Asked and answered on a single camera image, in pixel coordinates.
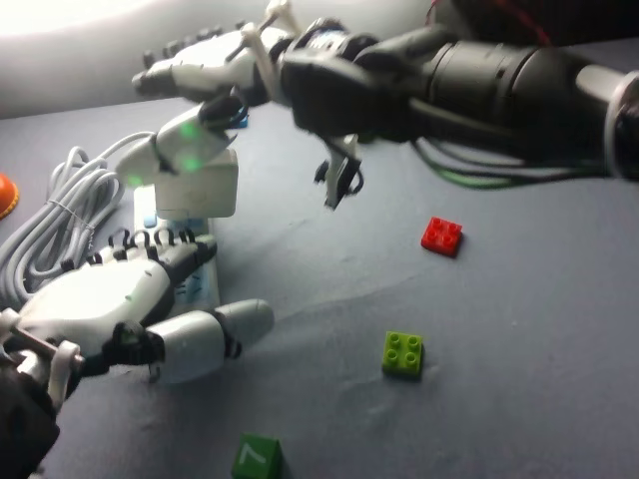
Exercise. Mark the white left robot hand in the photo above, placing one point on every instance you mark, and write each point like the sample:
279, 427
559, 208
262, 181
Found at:
100, 299

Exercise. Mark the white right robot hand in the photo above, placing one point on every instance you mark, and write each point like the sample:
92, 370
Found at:
209, 65

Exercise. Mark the white power strip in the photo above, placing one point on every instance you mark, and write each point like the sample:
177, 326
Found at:
199, 289

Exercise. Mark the white charger block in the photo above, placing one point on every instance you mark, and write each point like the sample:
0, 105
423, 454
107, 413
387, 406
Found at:
199, 194

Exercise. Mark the orange toy fruit half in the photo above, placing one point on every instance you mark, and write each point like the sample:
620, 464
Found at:
6, 197

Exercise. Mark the green cube with white seven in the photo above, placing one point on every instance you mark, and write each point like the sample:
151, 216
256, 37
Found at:
257, 459

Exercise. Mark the red toy brick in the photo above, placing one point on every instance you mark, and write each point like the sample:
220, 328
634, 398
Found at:
442, 237

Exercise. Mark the lime green toy brick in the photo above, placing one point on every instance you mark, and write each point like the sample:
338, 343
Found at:
403, 356

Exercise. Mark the grey table cloth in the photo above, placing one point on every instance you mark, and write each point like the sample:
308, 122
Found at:
499, 349

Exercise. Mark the wrist camera on white bracket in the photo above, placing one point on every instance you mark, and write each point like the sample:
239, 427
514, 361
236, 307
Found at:
342, 174

